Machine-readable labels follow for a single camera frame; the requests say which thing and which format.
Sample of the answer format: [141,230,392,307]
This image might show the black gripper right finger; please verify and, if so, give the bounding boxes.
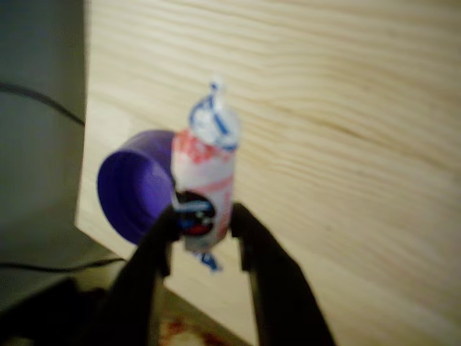
[230,203,334,346]

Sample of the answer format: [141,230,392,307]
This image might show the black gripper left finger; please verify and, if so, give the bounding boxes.
[82,207,182,346]

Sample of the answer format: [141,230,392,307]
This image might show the candy white red blue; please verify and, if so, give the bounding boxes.
[171,74,241,275]

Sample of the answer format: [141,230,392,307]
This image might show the floral patterned cloth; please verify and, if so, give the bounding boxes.
[154,313,249,346]

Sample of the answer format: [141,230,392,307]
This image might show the purple plastic cup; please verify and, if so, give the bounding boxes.
[97,129,181,246]

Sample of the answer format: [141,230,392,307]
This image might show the thin black cable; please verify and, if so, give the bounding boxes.
[0,256,125,272]
[0,81,86,126]

